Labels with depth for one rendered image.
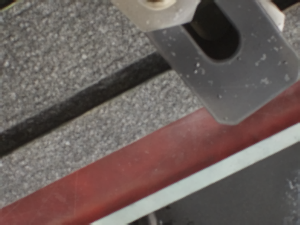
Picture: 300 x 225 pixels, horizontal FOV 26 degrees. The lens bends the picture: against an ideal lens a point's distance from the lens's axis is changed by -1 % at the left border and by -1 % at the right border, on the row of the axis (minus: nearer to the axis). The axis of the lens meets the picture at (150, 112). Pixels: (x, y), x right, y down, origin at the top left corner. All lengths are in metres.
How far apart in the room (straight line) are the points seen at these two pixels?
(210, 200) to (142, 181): 0.95
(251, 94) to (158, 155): 0.30
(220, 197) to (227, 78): 1.25
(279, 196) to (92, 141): 1.04
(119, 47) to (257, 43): 0.25
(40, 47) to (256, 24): 0.27
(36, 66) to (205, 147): 0.15
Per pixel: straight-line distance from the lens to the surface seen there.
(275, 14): 0.28
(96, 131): 0.51
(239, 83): 0.24
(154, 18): 0.18
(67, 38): 0.48
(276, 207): 1.52
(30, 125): 0.52
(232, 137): 0.53
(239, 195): 1.49
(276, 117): 0.53
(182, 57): 0.24
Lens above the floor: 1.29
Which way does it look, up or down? 69 degrees down
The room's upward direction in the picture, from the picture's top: 179 degrees clockwise
